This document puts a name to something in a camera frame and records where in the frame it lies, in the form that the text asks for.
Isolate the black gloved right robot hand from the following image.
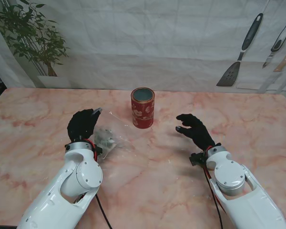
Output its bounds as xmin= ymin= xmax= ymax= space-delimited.
xmin=175 ymin=114 xmax=215 ymax=151

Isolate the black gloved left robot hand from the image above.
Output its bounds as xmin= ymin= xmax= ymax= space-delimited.
xmin=67 ymin=107 xmax=103 ymax=144

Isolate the clear plastic bag of tea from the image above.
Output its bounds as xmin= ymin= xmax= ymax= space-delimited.
xmin=92 ymin=112 xmax=134 ymax=161

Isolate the red floral tea tin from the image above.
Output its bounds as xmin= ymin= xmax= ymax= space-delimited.
xmin=130 ymin=87 xmax=156 ymax=129

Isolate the black slotted spatula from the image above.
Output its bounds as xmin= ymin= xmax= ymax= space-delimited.
xmin=216 ymin=13 xmax=265 ymax=87

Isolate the green leafy potted plant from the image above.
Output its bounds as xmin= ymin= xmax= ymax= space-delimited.
xmin=0 ymin=0 xmax=70 ymax=77

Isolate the white printed backdrop cloth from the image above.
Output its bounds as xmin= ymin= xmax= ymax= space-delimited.
xmin=0 ymin=0 xmax=286 ymax=94

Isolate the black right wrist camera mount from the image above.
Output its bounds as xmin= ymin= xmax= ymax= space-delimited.
xmin=190 ymin=152 xmax=207 ymax=167

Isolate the red black right arm cable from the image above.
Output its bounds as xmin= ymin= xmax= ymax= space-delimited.
xmin=203 ymin=164 xmax=226 ymax=229

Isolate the red black arm cable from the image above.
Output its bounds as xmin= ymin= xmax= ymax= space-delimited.
xmin=83 ymin=139 xmax=113 ymax=229
xmin=203 ymin=164 xmax=226 ymax=229

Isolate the red black left arm cable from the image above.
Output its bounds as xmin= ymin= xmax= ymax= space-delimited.
xmin=83 ymin=139 xmax=113 ymax=229

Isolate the black handled peeler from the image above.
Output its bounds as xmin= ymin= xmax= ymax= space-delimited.
xmin=262 ymin=15 xmax=286 ymax=69

